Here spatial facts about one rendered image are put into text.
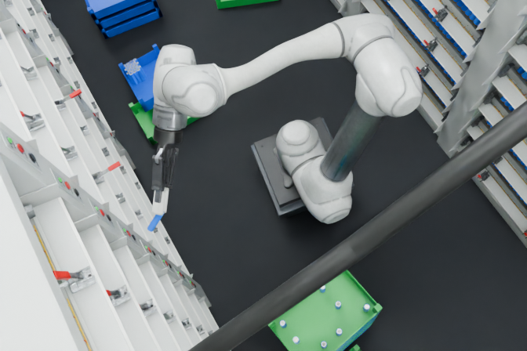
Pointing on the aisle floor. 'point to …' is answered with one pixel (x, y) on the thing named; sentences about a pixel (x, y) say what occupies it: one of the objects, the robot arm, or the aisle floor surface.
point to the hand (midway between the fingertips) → (160, 200)
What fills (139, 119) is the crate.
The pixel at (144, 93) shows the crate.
